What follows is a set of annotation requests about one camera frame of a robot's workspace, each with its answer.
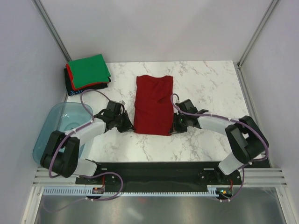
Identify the clear blue plastic bin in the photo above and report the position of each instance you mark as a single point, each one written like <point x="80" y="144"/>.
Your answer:
<point x="62" y="117"/>

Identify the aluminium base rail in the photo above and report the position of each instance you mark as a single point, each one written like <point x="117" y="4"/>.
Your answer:
<point x="254" y="177"/>

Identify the aluminium frame post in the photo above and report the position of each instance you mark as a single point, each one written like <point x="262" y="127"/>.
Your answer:
<point x="50" y="26"/>
<point x="265" y="18"/>

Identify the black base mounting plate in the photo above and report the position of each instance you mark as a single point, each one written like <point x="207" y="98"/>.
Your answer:
<point x="160" y="177"/>

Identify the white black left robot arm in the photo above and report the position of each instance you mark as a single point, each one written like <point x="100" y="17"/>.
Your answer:
<point x="61" y="154"/>

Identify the left aluminium frame post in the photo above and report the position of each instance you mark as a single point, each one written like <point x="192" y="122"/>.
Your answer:
<point x="50" y="26"/>

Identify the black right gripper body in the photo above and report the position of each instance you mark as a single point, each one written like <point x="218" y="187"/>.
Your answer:
<point x="180" y="123"/>

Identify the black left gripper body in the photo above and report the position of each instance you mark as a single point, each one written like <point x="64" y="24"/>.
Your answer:
<point x="116" y="118"/>

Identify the dark red t shirt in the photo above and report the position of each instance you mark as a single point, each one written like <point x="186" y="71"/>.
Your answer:
<point x="153" y="109"/>

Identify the right aluminium frame post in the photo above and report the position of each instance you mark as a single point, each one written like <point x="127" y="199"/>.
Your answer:
<point x="265" y="18"/>

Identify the folded green t shirt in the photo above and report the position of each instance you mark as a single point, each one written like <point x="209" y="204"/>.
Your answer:
<point x="89" y="70"/>

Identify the white slotted cable duct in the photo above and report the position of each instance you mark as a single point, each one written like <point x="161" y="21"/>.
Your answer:
<point x="94" y="192"/>

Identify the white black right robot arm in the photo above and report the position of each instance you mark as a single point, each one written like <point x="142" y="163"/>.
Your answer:
<point x="247" y="142"/>

